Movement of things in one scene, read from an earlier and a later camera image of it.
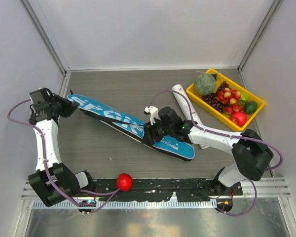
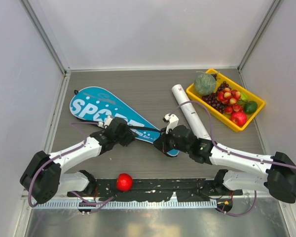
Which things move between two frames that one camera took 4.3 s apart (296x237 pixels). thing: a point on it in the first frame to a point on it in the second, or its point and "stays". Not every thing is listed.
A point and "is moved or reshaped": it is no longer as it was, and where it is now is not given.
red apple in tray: [239, 118] stays
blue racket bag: [130, 127] is moved or reshaped
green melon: [205, 84] stays
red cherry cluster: [230, 97] stays
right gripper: [149, 133] to [162, 142]
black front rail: [181, 189] stays
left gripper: [70, 106] to [129, 137]
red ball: [124, 181] stays
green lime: [250, 107] stays
